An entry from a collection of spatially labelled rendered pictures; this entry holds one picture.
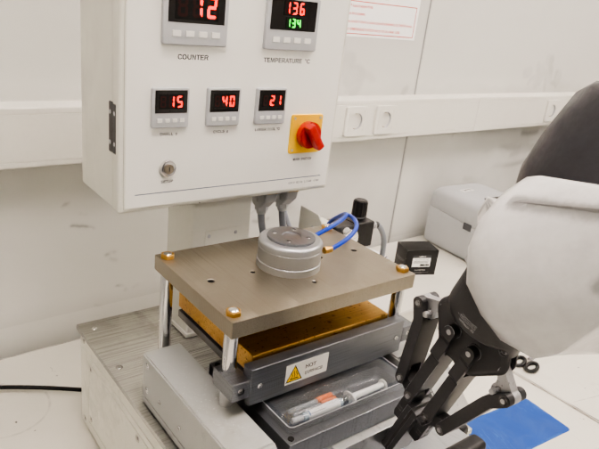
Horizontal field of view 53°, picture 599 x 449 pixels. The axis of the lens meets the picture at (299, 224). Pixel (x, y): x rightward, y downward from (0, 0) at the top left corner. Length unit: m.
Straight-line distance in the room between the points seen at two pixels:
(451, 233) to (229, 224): 0.95
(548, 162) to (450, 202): 1.27
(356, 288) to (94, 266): 0.66
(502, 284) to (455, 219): 1.37
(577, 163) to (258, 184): 0.50
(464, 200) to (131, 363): 1.08
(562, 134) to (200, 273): 0.43
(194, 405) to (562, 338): 0.44
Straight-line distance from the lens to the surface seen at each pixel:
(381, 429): 0.67
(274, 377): 0.67
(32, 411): 1.10
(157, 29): 0.72
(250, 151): 0.81
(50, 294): 1.23
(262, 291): 0.67
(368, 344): 0.75
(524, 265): 0.33
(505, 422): 1.19
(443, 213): 1.73
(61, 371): 1.18
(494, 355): 0.54
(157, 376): 0.74
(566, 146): 0.44
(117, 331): 0.94
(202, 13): 0.74
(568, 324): 0.33
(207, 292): 0.66
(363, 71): 1.50
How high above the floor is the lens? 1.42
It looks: 21 degrees down
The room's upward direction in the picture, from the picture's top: 7 degrees clockwise
